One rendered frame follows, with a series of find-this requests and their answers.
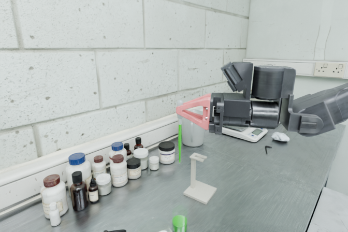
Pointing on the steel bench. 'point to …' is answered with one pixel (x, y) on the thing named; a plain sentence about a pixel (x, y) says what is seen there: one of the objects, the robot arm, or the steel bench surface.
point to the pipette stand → (195, 185)
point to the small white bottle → (54, 214)
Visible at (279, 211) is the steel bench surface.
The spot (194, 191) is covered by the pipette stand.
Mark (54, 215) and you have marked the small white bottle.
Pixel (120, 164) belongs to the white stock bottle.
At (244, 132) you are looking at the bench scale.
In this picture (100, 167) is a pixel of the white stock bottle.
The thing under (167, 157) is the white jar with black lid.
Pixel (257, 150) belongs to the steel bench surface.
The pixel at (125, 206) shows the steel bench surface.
